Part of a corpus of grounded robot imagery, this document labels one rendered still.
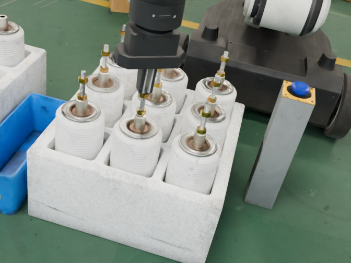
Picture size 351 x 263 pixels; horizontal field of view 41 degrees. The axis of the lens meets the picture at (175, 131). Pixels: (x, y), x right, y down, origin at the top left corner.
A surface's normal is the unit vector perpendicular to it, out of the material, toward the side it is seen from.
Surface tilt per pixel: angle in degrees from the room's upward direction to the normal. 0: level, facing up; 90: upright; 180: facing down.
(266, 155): 90
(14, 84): 90
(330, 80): 45
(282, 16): 102
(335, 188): 0
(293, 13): 92
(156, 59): 90
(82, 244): 0
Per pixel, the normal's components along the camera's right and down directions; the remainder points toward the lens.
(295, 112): -0.23, 0.55
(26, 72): 0.96, 0.26
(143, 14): -0.45, 0.47
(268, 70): -0.03, -0.15
